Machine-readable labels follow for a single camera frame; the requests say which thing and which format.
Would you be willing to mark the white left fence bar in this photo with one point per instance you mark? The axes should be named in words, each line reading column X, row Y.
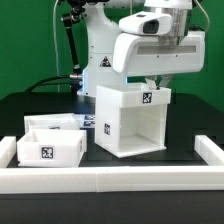
column 7, row 150

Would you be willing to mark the white drawer box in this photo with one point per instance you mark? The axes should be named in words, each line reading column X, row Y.
column 66, row 121
column 52, row 148

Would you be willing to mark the white right fence bar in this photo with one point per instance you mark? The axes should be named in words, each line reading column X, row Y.
column 211, row 153

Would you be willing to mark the white front fence bar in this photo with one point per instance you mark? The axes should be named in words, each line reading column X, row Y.
column 110, row 179

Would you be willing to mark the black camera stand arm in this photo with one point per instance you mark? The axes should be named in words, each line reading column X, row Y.
column 68, row 20

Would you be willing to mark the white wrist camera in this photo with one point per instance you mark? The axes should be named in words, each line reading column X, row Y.
column 146, row 23

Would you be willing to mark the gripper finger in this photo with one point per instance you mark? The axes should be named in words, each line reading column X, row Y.
column 151, row 82
column 166, row 80

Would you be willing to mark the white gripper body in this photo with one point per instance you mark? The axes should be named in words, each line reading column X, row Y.
column 144, row 56

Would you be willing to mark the marker tag sheet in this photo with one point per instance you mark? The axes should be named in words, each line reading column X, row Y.
column 86, row 120

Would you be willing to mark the white drawer cabinet frame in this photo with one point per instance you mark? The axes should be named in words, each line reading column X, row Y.
column 130, row 119

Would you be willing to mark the white fence bar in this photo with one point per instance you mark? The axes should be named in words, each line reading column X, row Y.
column 110, row 179
column 7, row 150
column 211, row 153

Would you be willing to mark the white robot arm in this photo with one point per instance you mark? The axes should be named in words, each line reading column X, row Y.
column 102, row 22

